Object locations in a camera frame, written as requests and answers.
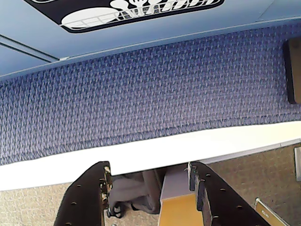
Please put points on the yellow wooden box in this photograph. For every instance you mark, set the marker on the yellow wooden box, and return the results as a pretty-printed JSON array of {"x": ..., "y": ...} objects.
[{"x": 178, "y": 207}]

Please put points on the metal bracket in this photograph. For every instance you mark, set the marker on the metal bracket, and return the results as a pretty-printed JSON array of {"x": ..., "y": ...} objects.
[{"x": 268, "y": 212}]

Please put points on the dark brown box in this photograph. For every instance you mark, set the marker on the dark brown box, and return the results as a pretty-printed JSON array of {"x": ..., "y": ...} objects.
[{"x": 292, "y": 70}]

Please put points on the grey cloth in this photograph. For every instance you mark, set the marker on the grey cloth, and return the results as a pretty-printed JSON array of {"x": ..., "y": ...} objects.
[{"x": 138, "y": 190}]

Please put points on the black and white sticker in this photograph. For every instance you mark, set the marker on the black and white sticker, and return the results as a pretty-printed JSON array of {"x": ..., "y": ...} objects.
[{"x": 131, "y": 16}]

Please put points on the light blue panel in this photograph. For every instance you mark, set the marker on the light blue panel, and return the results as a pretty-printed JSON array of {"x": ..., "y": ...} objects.
[{"x": 35, "y": 30}]

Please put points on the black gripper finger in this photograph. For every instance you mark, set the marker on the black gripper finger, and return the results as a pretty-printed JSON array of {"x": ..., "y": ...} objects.
[
  {"x": 225, "y": 204},
  {"x": 87, "y": 195}
]

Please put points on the beige flat plate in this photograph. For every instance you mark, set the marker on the beige flat plate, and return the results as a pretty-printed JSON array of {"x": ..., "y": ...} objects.
[{"x": 298, "y": 164}]

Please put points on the blue woven fabric mat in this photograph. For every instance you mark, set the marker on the blue woven fabric mat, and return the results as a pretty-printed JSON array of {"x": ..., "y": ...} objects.
[{"x": 145, "y": 99}]

